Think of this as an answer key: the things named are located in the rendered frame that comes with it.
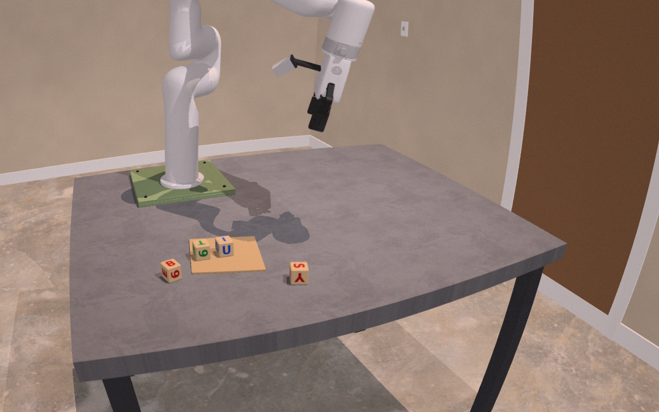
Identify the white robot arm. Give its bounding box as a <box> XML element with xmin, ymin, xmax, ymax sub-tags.
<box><xmin>160</xmin><ymin>0</ymin><xmax>375</xmax><ymax>189</ymax></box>

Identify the tan wooden letter block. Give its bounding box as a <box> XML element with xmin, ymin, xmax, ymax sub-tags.
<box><xmin>161</xmin><ymin>259</ymin><xmax>182</xmax><ymax>283</ymax></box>
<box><xmin>215</xmin><ymin>236</ymin><xmax>234</xmax><ymax>258</ymax></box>
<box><xmin>289</xmin><ymin>262</ymin><xmax>309</xmax><ymax>284</ymax></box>
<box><xmin>192</xmin><ymin>239</ymin><xmax>211</xmax><ymax>261</ymax></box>

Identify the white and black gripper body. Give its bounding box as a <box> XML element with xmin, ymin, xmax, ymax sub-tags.
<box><xmin>315</xmin><ymin>48</ymin><xmax>356</xmax><ymax>105</ymax></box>

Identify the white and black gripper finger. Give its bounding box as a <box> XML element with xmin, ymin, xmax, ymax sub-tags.
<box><xmin>308</xmin><ymin>83</ymin><xmax>335</xmax><ymax>132</ymax></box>
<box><xmin>307</xmin><ymin>93</ymin><xmax>318</xmax><ymax>114</ymax></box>

